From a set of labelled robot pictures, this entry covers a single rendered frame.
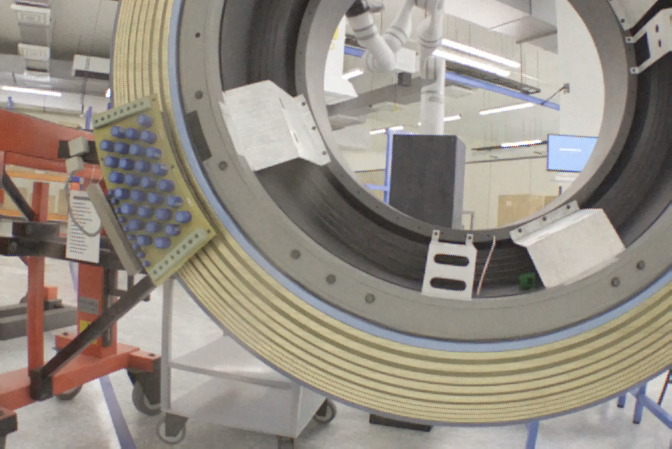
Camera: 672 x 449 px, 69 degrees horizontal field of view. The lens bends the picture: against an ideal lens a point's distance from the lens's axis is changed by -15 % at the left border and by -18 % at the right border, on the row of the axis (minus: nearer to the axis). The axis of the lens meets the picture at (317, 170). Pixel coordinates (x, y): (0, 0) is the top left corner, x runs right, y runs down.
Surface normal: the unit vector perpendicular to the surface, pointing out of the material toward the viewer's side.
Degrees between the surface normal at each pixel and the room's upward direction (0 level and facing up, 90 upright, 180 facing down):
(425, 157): 90
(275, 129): 76
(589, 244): 61
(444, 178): 90
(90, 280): 90
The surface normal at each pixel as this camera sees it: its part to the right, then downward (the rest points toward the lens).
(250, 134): 0.31, -0.30
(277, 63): -0.22, -0.10
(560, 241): -0.39, -0.58
